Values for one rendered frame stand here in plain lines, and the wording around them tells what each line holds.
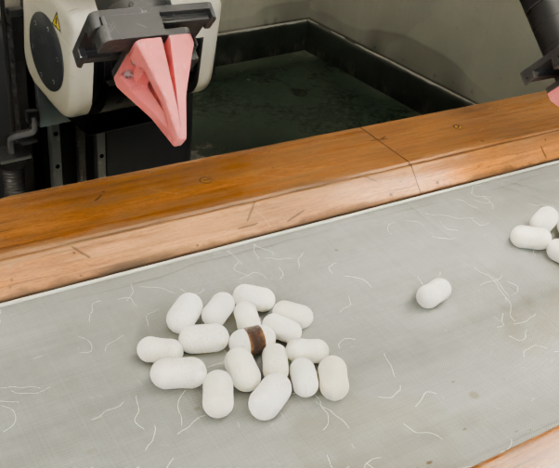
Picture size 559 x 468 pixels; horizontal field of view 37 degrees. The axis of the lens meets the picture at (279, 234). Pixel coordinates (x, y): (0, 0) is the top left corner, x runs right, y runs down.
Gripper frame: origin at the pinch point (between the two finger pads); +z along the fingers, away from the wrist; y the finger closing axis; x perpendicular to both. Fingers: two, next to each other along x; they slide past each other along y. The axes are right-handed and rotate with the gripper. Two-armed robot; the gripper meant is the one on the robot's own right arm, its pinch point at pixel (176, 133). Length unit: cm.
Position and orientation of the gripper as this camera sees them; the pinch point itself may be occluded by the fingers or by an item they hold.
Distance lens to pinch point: 64.9
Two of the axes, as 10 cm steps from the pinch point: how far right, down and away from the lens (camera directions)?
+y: 8.4, -2.1, 4.9
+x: -4.3, 3.0, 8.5
